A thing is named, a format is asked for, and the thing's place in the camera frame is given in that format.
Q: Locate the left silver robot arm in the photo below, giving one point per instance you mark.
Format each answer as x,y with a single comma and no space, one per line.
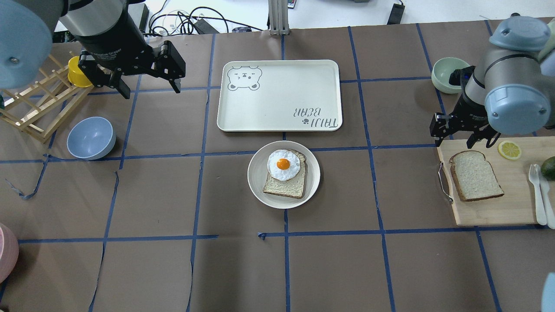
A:
27,27

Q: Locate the cream round plate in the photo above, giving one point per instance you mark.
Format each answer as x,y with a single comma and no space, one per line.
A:
257,173

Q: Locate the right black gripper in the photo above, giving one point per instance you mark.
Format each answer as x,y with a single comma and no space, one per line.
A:
471,112

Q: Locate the wooden cup rack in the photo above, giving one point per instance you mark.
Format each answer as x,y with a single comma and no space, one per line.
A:
44,106

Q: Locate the fried egg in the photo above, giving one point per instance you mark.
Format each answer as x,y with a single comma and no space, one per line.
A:
283,165

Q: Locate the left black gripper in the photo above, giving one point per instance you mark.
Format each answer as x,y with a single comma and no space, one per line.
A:
113,41

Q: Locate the white plastic fork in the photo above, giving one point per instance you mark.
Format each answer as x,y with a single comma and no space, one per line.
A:
539,205

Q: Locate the blue bowl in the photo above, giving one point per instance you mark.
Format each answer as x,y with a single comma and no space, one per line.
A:
91,139

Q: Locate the green avocado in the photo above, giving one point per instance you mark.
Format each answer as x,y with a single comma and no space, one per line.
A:
547,168

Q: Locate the bread slice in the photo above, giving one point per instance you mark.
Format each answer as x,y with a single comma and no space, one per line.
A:
474,177
293,188

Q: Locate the bread slice on plate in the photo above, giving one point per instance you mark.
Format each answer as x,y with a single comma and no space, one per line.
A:
293,188

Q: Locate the yellow mug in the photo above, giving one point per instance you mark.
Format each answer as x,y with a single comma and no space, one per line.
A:
76,75

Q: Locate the wooden cutting board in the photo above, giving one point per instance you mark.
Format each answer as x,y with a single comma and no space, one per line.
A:
517,206

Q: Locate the pink bowl with ice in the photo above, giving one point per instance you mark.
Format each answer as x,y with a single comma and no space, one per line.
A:
9,252

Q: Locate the aluminium frame post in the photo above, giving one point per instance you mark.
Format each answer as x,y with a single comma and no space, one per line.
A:
279,17

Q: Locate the lemon slice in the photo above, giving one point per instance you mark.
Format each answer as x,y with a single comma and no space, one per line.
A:
509,150

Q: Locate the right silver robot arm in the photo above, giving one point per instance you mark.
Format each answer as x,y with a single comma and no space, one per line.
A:
506,93

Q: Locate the cream bear tray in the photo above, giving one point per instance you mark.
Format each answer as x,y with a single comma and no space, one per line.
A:
280,96

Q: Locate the light green bowl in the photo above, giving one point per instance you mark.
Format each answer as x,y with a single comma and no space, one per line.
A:
442,71

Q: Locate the white plastic knife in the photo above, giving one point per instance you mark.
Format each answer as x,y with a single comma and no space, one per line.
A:
544,189

